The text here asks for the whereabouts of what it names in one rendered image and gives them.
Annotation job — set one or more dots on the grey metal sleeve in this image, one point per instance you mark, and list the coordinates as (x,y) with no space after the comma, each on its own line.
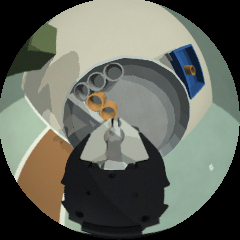
(78,92)
(90,81)
(110,65)

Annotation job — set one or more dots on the blue crate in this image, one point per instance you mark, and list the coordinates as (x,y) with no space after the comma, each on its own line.
(187,56)

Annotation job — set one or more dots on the bronze bushing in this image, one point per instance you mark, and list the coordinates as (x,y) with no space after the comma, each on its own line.
(92,105)
(189,69)
(105,115)

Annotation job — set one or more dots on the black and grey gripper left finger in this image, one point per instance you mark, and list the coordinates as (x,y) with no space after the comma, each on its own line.
(92,149)

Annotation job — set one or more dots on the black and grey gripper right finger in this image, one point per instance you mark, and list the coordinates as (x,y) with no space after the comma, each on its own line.
(137,149)

